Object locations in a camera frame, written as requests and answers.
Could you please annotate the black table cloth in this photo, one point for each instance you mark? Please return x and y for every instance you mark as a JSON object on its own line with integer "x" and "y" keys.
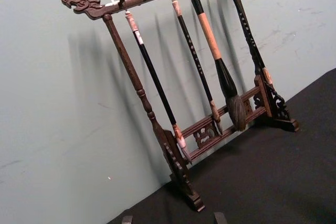
{"x": 262, "y": 182}

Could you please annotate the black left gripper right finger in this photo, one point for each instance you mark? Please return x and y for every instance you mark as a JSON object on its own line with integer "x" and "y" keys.
{"x": 221, "y": 218}

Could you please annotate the black calligraphy brush white inscription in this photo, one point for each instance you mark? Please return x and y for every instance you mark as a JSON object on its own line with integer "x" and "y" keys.
{"x": 245, "y": 28}
{"x": 195, "y": 58}

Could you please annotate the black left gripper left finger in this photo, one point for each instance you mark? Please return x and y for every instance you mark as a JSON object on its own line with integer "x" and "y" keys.
{"x": 127, "y": 220}

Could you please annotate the dark wooden dragon brush rack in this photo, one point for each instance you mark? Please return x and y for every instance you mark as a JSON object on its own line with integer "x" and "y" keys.
{"x": 126, "y": 58}

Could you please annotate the plain black calligraphy brush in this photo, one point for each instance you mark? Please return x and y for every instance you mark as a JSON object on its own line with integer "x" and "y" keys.
{"x": 155, "y": 75}

